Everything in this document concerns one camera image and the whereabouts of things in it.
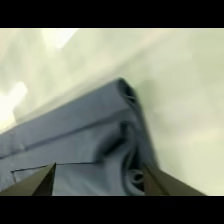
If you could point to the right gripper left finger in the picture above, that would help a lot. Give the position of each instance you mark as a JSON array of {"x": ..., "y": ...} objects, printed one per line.
[{"x": 36, "y": 185}]

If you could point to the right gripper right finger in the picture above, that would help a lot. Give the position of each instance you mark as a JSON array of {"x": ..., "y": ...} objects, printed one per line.
[{"x": 165, "y": 183}]

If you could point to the light blue-grey shirt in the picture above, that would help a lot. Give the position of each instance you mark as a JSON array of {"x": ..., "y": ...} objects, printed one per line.
[{"x": 83, "y": 133}]

